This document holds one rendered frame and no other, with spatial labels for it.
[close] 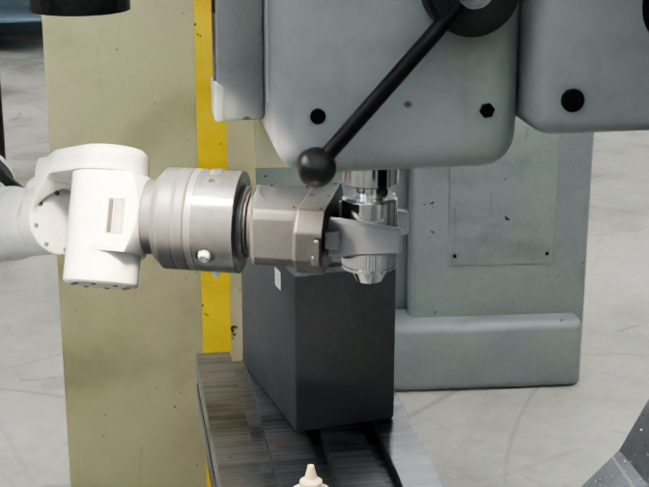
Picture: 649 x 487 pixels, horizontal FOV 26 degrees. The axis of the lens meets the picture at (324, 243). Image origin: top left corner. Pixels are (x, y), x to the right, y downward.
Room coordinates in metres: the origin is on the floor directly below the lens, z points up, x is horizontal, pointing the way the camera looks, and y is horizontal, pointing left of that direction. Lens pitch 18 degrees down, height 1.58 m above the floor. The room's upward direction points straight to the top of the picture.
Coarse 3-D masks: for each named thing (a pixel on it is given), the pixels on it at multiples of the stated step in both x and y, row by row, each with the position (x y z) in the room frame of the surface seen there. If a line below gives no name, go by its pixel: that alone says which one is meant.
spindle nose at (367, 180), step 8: (344, 176) 1.13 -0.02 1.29; (352, 176) 1.12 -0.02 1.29; (360, 176) 1.11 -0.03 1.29; (368, 176) 1.11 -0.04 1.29; (376, 176) 1.11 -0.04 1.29; (392, 176) 1.12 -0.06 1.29; (344, 184) 1.13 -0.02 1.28; (352, 184) 1.12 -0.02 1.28; (360, 184) 1.11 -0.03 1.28; (368, 184) 1.11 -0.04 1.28; (376, 184) 1.11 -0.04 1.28; (392, 184) 1.12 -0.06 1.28
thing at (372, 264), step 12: (348, 216) 1.12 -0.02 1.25; (360, 216) 1.11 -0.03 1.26; (372, 216) 1.11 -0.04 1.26; (384, 216) 1.12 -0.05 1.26; (396, 216) 1.13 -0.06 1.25; (348, 264) 1.12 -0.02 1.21; (360, 264) 1.11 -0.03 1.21; (372, 264) 1.11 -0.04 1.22; (384, 264) 1.12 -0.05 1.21; (396, 264) 1.13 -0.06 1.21
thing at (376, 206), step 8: (352, 192) 1.14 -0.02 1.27; (392, 192) 1.14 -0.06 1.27; (344, 200) 1.13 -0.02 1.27; (352, 200) 1.12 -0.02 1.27; (360, 200) 1.12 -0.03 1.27; (368, 200) 1.12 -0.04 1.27; (376, 200) 1.12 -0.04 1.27; (384, 200) 1.12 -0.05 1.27; (392, 200) 1.12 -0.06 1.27; (344, 208) 1.13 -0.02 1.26; (352, 208) 1.12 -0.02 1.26; (360, 208) 1.11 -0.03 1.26; (368, 208) 1.11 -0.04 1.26; (376, 208) 1.11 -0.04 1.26; (384, 208) 1.12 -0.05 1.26; (392, 208) 1.12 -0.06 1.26
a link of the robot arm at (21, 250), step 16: (0, 176) 1.35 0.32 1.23; (0, 192) 1.28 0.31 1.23; (16, 192) 1.26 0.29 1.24; (0, 208) 1.26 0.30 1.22; (16, 208) 1.23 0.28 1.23; (0, 224) 1.25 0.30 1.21; (16, 224) 1.23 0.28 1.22; (0, 240) 1.25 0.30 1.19; (16, 240) 1.23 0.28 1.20; (0, 256) 1.27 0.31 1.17; (16, 256) 1.27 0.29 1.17
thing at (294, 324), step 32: (256, 288) 1.59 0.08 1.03; (288, 288) 1.47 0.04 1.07; (320, 288) 1.45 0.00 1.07; (352, 288) 1.47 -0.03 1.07; (384, 288) 1.48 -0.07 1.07; (256, 320) 1.59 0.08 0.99; (288, 320) 1.47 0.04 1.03; (320, 320) 1.45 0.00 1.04; (352, 320) 1.47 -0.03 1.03; (384, 320) 1.48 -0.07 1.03; (256, 352) 1.59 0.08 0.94; (288, 352) 1.47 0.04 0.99; (320, 352) 1.45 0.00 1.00; (352, 352) 1.47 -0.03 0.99; (384, 352) 1.48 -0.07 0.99; (288, 384) 1.47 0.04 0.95; (320, 384) 1.45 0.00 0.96; (352, 384) 1.47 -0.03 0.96; (384, 384) 1.48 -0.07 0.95; (288, 416) 1.47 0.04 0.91; (320, 416) 1.45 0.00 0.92; (352, 416) 1.47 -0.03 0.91; (384, 416) 1.48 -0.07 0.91
